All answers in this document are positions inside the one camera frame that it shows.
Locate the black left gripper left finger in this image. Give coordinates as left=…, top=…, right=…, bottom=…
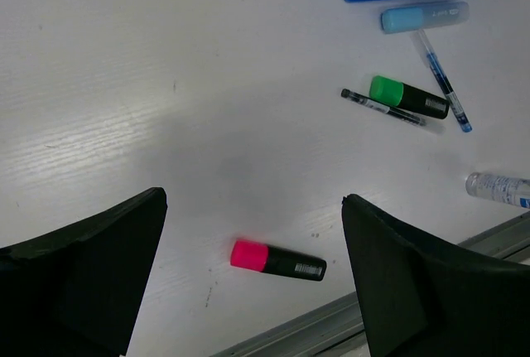
left=1, top=187, right=167, bottom=356

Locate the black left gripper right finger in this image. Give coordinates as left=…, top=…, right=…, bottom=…
left=341, top=195, right=529, bottom=356

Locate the clear glue bottle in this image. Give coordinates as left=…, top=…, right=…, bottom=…
left=465, top=172, right=529, bottom=209

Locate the pink cap black highlighter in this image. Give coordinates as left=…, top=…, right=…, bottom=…
left=229, top=239, right=327, bottom=282

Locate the black ink pen refill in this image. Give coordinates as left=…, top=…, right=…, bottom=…
left=340, top=89, right=445, bottom=134

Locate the blue ink pen refill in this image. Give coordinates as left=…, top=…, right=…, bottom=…
left=414, top=29, right=473, bottom=133

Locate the green cap black highlighter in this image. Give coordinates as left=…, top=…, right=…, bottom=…
left=369, top=75, right=450, bottom=119

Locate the light blue highlighter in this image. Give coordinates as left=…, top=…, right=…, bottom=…
left=380, top=2, right=470, bottom=34

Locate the aluminium table edge rail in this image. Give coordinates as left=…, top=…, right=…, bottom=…
left=225, top=196, right=529, bottom=356

